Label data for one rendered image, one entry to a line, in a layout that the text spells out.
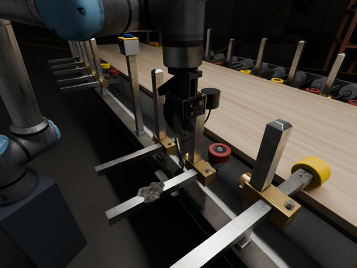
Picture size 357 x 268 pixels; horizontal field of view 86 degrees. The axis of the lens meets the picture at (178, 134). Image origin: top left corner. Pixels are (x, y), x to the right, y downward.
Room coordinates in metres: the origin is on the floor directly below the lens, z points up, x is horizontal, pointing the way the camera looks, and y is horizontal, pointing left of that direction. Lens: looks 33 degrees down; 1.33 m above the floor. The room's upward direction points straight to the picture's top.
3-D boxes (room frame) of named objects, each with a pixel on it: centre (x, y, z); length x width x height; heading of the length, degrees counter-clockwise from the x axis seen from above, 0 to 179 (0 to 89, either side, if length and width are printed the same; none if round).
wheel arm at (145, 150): (0.65, 0.14, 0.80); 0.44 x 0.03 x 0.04; 124
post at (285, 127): (0.32, -0.20, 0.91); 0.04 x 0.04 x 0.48; 34
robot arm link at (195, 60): (0.46, -0.01, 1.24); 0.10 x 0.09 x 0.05; 124
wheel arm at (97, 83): (1.48, 0.69, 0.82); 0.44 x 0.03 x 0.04; 124
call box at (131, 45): (0.95, 0.23, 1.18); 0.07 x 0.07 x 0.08; 34
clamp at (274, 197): (0.30, -0.21, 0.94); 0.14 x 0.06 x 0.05; 34
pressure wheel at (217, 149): (0.54, -0.15, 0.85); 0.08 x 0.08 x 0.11
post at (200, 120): (0.53, -0.06, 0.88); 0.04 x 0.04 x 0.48; 34
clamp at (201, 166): (0.51, -0.07, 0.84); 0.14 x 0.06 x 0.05; 34
